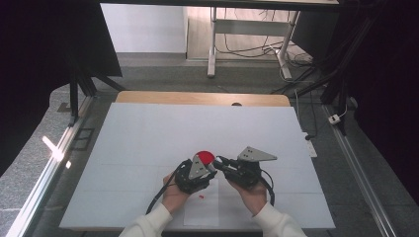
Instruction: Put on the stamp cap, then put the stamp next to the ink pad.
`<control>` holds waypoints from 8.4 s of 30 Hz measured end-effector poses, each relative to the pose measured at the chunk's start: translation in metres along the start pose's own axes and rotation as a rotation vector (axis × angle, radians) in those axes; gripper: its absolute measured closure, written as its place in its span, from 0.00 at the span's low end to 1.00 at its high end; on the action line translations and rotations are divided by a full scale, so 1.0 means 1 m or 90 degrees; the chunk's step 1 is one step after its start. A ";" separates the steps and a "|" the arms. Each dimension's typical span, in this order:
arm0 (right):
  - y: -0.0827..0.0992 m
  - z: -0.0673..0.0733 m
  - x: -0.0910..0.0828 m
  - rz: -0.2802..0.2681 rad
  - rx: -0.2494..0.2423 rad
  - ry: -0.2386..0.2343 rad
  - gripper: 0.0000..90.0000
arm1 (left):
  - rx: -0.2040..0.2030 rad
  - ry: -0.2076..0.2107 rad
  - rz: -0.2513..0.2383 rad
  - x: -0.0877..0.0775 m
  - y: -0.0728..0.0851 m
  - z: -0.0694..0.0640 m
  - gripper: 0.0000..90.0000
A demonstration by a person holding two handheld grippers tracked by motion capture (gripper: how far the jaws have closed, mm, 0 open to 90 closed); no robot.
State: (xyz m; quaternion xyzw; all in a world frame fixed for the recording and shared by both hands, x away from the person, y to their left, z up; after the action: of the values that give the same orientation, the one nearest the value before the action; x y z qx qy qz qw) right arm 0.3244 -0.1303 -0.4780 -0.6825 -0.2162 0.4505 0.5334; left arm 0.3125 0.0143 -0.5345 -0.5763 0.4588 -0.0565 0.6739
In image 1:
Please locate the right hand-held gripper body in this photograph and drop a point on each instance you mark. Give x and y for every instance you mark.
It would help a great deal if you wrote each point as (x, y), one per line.
(247, 174)

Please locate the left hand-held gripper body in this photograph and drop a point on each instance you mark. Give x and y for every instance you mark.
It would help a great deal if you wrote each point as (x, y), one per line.
(192, 177)

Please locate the round red ink pad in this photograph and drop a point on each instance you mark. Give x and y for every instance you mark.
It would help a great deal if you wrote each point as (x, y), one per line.
(206, 157)

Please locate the person's right hand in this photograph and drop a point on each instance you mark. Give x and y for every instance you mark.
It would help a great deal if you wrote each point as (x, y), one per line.
(255, 199)

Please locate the person's left hand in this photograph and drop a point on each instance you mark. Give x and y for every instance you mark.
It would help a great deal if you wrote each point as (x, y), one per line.
(173, 197)

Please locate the white paper sheet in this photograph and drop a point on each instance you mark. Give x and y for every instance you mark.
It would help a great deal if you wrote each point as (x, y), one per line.
(204, 210)

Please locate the white table cover board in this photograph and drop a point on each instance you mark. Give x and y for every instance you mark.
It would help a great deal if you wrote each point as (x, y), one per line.
(148, 131)

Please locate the long white power strip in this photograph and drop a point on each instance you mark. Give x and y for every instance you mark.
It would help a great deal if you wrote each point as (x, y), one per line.
(311, 149)

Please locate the wooden table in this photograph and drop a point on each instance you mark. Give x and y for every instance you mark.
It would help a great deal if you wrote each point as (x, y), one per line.
(197, 98)

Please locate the small white power strip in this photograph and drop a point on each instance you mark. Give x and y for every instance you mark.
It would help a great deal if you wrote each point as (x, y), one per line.
(334, 119)

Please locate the black metal stand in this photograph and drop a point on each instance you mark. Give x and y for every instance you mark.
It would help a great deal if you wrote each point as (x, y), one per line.
(73, 98)
(336, 89)

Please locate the dark cabinet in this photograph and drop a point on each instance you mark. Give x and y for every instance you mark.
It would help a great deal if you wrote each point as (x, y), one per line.
(313, 33)

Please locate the black curtain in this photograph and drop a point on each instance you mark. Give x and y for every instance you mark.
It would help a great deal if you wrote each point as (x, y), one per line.
(33, 49)
(395, 98)

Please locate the aluminium rail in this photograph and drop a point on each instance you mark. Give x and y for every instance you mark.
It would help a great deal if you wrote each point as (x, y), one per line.
(359, 177)
(49, 168)

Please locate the white metal desk frame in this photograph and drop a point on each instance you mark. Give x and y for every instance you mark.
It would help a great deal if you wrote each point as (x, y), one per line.
(250, 27)

